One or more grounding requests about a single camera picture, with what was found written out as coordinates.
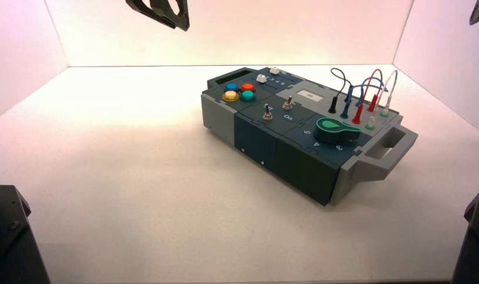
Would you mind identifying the blue banana plug cable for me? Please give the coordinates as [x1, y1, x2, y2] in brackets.
[340, 76, 385, 120]

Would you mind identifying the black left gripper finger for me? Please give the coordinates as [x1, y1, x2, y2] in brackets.
[150, 0, 190, 32]
[125, 0, 177, 30]

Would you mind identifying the black banana plug cable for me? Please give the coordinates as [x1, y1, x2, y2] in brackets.
[328, 67, 354, 115]

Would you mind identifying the white label plate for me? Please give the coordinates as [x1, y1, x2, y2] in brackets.
[297, 89, 325, 103]

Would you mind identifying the red banana plug cable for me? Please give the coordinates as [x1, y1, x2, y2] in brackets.
[351, 69, 384, 125]

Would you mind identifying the blue grey task board box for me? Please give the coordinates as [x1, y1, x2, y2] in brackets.
[200, 67, 419, 207]

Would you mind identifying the white banana plug cable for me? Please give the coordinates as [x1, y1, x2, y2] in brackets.
[365, 69, 399, 131]

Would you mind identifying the green rotary selector knob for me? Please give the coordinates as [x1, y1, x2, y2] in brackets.
[313, 117, 362, 145]

